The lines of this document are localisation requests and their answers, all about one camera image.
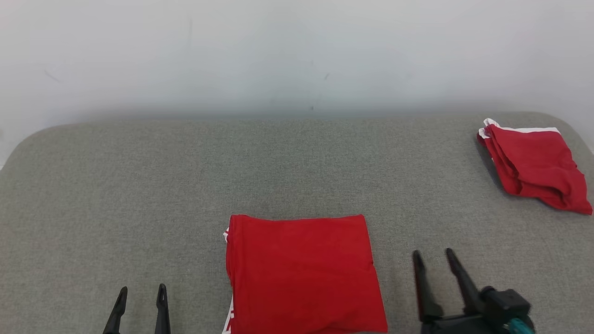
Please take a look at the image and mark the red shorts with white waistband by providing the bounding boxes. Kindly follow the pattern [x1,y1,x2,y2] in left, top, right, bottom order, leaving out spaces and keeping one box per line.
[477,118,594,216]

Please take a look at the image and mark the red jersey with white sleeves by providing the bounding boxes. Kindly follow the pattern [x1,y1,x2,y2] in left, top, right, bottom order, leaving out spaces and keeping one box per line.
[223,213,388,334]

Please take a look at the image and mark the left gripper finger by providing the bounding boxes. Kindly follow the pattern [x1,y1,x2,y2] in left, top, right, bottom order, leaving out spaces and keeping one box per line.
[103,286,128,334]
[154,283,172,334]

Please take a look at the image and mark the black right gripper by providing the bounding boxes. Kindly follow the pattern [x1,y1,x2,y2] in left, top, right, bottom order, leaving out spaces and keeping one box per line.
[412,248,510,334]

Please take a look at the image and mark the teal plug right camera cable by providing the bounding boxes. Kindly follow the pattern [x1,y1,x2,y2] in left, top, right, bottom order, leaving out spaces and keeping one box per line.
[504,317,536,334]

